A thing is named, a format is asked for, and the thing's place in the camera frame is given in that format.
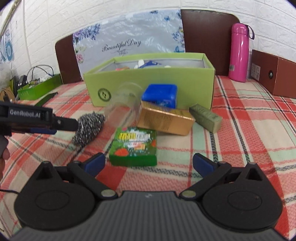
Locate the clear glass jar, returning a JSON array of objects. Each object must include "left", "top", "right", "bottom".
[{"left": 104, "top": 82, "right": 143, "bottom": 128}]

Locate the blue medicine box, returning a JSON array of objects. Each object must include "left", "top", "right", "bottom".
[{"left": 138, "top": 60, "right": 161, "bottom": 69}]

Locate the black smartphone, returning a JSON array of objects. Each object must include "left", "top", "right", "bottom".
[{"left": 35, "top": 92, "right": 58, "bottom": 107}]

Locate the floral plastic bedding bag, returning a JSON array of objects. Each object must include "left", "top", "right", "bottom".
[{"left": 72, "top": 9, "right": 185, "bottom": 74}]

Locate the green soap box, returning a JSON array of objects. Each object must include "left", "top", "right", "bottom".
[{"left": 109, "top": 127, "right": 158, "bottom": 167}]

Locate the pink thermos bottle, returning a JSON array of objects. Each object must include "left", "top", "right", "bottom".
[{"left": 228, "top": 23, "right": 255, "bottom": 82}]

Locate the black charger cable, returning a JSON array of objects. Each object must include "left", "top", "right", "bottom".
[{"left": 26, "top": 64, "right": 55, "bottom": 84}]

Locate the red plaid bed sheet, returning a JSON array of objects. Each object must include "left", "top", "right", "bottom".
[{"left": 1, "top": 76, "right": 295, "bottom": 238}]

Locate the gold rectangular box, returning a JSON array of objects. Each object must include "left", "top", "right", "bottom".
[{"left": 137, "top": 101, "right": 196, "bottom": 136}]

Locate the person's left hand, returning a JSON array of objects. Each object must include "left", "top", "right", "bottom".
[{"left": 0, "top": 148, "right": 10, "bottom": 180}]

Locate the blue plastic container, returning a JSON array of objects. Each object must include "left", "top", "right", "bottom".
[{"left": 142, "top": 84, "right": 178, "bottom": 108}]

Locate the olive green small box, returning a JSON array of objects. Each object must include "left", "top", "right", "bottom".
[{"left": 189, "top": 104, "right": 222, "bottom": 133}]

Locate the brown cardboard box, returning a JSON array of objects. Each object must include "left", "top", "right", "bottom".
[{"left": 250, "top": 50, "right": 296, "bottom": 98}]

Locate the dark brown headboard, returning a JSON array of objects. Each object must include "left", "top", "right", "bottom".
[{"left": 55, "top": 9, "right": 240, "bottom": 84}]

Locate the steel wool scrubber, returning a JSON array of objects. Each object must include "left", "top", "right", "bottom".
[{"left": 72, "top": 112, "right": 105, "bottom": 148}]

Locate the green plastic tray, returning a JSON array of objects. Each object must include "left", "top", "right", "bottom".
[{"left": 18, "top": 74, "right": 63, "bottom": 100}]

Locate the light green cardboard box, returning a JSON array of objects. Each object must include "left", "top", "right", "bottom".
[{"left": 84, "top": 53, "right": 215, "bottom": 109}]

